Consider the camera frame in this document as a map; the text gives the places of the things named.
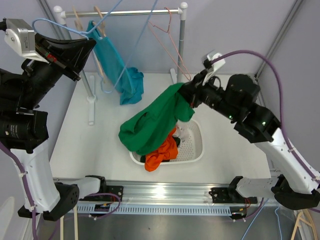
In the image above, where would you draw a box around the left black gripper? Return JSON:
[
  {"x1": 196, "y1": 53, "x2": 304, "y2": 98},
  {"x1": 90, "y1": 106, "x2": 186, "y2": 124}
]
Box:
[{"x1": 17, "y1": 32, "x2": 95, "y2": 110}]

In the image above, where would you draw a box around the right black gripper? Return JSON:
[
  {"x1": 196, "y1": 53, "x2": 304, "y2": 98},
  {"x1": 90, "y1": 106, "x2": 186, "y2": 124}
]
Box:
[{"x1": 175, "y1": 69, "x2": 239, "y2": 122}]

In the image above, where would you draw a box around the blue wire hanger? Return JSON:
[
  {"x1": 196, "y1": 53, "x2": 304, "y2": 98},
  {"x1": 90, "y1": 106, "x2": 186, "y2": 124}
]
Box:
[{"x1": 31, "y1": 0, "x2": 160, "y2": 94}]

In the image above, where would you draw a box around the beige wooden hanger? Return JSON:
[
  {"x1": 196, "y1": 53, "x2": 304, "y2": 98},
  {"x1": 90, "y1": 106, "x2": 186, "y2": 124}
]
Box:
[
  {"x1": 91, "y1": 6, "x2": 107, "y2": 37},
  {"x1": 72, "y1": 5, "x2": 106, "y2": 83}
]

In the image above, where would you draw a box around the dark green white t shirt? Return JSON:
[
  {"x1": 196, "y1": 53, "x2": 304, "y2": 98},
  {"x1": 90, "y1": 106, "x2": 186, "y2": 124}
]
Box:
[{"x1": 139, "y1": 121, "x2": 187, "y2": 164}]

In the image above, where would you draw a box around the bright green t shirt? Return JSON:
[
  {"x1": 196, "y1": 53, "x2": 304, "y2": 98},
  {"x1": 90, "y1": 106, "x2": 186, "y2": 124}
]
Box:
[{"x1": 118, "y1": 83, "x2": 195, "y2": 155}]

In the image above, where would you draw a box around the orange t shirt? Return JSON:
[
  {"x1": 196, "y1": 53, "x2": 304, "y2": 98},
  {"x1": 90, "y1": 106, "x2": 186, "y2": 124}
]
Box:
[{"x1": 144, "y1": 127, "x2": 179, "y2": 172}]

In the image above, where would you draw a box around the pink wire hanger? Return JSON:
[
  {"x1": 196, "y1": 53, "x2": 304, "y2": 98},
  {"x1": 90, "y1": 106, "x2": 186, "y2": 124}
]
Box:
[{"x1": 148, "y1": 2, "x2": 191, "y2": 83}]

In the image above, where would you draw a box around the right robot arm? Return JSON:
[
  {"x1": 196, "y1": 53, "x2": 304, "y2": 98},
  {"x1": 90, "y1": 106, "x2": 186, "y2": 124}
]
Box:
[{"x1": 178, "y1": 70, "x2": 320, "y2": 210}]

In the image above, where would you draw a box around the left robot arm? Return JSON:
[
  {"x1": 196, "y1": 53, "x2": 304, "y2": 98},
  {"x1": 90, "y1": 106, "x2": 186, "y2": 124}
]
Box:
[{"x1": 0, "y1": 34, "x2": 108, "y2": 221}]

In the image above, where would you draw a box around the blue t shirt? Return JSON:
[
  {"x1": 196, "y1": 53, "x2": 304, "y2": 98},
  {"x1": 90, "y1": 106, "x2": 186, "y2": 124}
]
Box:
[{"x1": 87, "y1": 21, "x2": 144, "y2": 105}]

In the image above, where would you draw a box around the beige hanger on floor left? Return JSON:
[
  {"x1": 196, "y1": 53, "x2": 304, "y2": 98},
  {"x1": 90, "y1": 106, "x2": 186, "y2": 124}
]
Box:
[{"x1": 59, "y1": 206, "x2": 79, "y2": 240}]

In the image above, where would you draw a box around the beige hanger on floor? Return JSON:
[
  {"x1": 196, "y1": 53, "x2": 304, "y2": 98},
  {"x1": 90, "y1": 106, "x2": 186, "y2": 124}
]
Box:
[
  {"x1": 59, "y1": 206, "x2": 79, "y2": 240},
  {"x1": 290, "y1": 209, "x2": 318, "y2": 240}
]

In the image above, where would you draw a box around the beige hanger on floor right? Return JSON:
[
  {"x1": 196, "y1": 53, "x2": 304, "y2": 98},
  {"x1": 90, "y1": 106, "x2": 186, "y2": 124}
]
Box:
[{"x1": 290, "y1": 209, "x2": 318, "y2": 240}]

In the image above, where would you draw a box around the metal clothes rack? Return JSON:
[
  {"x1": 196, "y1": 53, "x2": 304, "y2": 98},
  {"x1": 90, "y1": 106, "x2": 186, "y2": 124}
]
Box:
[{"x1": 53, "y1": 1, "x2": 189, "y2": 126}]

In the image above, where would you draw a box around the white plastic basket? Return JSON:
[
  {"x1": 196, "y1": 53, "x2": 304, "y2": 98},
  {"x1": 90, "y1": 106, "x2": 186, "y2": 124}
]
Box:
[{"x1": 129, "y1": 119, "x2": 204, "y2": 166}]

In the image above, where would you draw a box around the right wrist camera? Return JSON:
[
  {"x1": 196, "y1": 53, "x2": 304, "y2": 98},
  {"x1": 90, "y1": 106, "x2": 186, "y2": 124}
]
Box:
[{"x1": 201, "y1": 50, "x2": 226, "y2": 83}]

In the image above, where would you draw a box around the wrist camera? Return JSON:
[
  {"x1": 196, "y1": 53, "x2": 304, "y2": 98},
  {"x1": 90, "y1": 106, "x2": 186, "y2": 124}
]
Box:
[
  {"x1": 4, "y1": 18, "x2": 48, "y2": 63},
  {"x1": 201, "y1": 50, "x2": 226, "y2": 83}
]

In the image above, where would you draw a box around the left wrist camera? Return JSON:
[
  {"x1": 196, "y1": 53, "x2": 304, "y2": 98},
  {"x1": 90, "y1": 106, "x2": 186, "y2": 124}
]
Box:
[{"x1": 4, "y1": 18, "x2": 48, "y2": 63}]

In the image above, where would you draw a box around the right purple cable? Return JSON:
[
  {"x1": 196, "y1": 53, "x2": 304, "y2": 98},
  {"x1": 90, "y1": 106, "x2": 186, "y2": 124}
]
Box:
[{"x1": 212, "y1": 49, "x2": 320, "y2": 221}]

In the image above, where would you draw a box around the aluminium rail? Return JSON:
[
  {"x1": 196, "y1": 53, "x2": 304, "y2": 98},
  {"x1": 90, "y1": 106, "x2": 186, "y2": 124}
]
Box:
[{"x1": 52, "y1": 177, "x2": 276, "y2": 217}]

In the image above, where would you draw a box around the light blue wire hanger floor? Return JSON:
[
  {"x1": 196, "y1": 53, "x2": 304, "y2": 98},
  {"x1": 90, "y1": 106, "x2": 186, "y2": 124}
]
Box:
[{"x1": 241, "y1": 199, "x2": 284, "y2": 240}]

